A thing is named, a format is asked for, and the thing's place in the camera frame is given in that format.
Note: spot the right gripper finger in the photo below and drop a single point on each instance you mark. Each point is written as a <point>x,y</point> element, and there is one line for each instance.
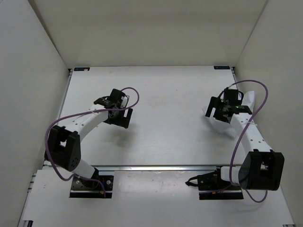
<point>211,112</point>
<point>215,102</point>

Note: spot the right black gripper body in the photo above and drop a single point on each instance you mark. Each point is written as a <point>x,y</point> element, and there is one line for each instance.
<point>219,112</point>

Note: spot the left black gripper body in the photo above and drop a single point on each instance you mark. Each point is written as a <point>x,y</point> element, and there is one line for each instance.
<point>120,114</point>

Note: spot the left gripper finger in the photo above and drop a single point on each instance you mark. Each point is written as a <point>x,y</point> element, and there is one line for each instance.
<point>129,113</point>
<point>121,122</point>

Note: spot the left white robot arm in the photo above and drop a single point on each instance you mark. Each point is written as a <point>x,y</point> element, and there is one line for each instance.
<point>64,136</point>

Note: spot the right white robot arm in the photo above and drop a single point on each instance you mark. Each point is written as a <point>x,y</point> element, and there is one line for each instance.
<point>262,167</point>

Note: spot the right corner label sticker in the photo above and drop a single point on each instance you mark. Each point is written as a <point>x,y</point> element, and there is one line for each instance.
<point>221,67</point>

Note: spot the corner label sticker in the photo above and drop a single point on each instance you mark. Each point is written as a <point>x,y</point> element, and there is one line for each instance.
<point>221,67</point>
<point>81,69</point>

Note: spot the left corner label sticker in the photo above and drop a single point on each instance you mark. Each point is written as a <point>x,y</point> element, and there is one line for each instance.
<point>81,69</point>

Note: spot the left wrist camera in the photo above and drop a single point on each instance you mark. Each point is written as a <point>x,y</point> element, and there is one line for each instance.
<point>124,101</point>

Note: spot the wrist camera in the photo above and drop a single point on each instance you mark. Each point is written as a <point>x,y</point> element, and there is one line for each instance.
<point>233,97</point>
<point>124,101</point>

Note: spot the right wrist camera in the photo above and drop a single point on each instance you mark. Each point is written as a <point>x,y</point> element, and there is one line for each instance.
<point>233,97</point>

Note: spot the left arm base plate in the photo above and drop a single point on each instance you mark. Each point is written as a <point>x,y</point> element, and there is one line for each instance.
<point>88,189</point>

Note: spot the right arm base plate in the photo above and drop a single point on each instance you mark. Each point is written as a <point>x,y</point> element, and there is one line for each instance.
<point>211,187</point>

